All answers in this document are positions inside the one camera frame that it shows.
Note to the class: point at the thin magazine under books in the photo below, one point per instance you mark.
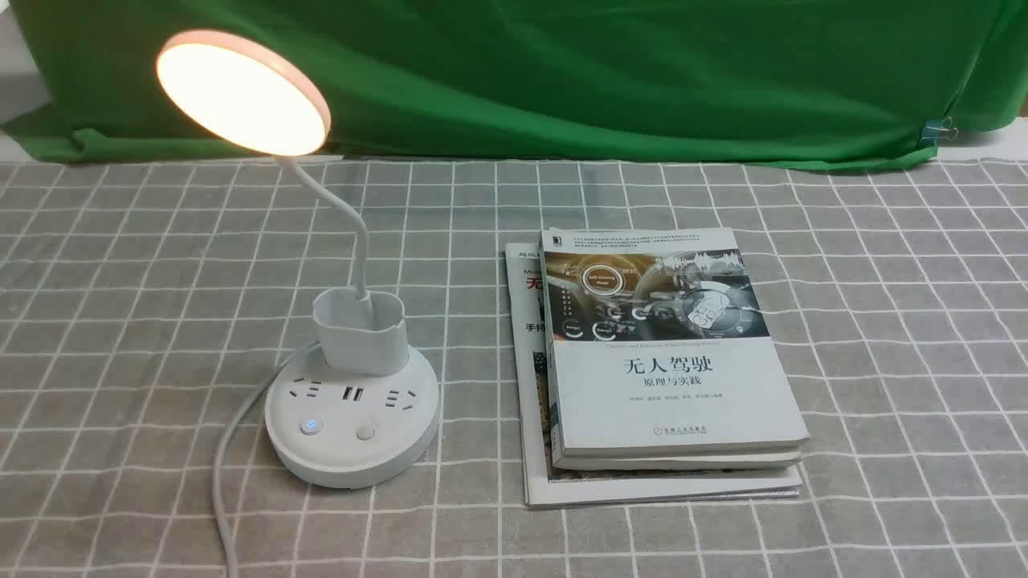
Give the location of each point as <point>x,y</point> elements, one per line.
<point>548,487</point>

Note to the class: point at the white self-driving textbook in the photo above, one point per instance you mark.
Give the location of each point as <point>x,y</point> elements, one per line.
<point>658,348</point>

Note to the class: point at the green backdrop cloth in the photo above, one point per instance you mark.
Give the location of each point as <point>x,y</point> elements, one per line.
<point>824,85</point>

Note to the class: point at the white desk lamp with sockets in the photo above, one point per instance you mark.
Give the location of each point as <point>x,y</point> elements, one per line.
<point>360,405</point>

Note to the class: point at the blue binder clip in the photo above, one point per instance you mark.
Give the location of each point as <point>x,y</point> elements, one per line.
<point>936,132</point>

